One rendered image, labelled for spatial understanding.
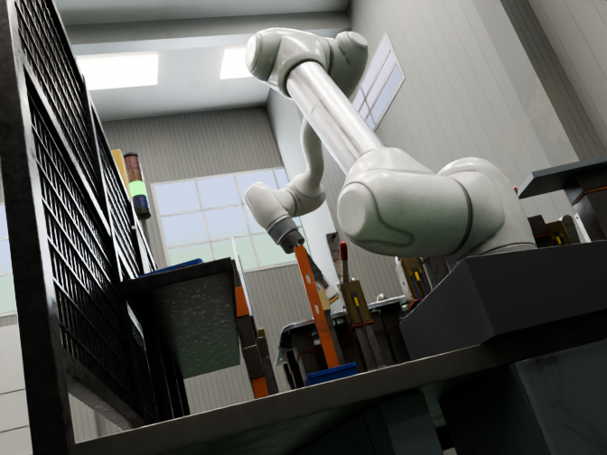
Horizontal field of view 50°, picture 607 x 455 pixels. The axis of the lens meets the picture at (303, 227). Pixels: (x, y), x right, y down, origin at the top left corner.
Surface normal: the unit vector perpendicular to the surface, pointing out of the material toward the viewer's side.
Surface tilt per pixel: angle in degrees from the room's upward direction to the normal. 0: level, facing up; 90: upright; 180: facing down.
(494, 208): 92
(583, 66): 90
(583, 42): 90
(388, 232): 144
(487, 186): 84
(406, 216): 122
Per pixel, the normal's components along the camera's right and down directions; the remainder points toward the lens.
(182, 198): 0.22, -0.43
